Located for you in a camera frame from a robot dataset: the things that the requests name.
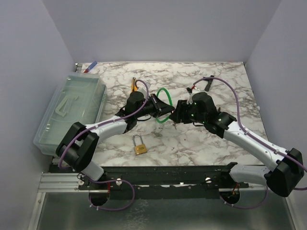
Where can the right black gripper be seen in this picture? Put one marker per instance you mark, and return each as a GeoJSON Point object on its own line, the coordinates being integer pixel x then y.
{"type": "Point", "coordinates": [180, 112]}

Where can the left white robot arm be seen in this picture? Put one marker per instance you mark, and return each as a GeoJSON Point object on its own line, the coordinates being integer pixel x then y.
{"type": "Point", "coordinates": [78, 145]}

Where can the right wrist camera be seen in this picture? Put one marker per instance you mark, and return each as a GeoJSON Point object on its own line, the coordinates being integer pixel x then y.
{"type": "Point", "coordinates": [193, 90]}

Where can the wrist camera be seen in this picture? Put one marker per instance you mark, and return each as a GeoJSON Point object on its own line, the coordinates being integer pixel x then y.
{"type": "Point", "coordinates": [143, 89]}
{"type": "Point", "coordinates": [193, 90]}

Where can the clear plastic storage box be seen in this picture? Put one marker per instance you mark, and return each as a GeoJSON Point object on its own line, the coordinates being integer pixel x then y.
{"type": "Point", "coordinates": [81, 97]}

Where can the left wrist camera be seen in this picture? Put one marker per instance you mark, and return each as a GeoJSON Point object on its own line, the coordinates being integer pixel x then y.
{"type": "Point", "coordinates": [143, 89]}

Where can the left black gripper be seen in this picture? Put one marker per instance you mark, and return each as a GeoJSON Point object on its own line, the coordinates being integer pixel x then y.
{"type": "Point", "coordinates": [159, 106]}

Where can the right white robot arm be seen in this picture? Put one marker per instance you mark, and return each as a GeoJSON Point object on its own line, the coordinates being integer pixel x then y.
{"type": "Point", "coordinates": [282, 169]}

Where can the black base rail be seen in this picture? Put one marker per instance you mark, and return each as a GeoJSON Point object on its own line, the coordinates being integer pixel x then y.
{"type": "Point", "coordinates": [161, 182]}

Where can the brass padlock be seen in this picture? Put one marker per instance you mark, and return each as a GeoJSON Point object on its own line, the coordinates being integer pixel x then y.
{"type": "Point", "coordinates": [139, 149]}

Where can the aluminium extrusion rail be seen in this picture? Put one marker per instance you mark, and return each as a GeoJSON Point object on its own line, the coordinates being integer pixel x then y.
{"type": "Point", "coordinates": [58, 183]}

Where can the black T-shaped tool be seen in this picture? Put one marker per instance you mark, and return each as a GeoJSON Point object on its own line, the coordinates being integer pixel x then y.
{"type": "Point", "coordinates": [209, 82]}

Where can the yellow utility knife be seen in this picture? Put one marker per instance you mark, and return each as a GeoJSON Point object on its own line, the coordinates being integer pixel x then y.
{"type": "Point", "coordinates": [133, 85]}

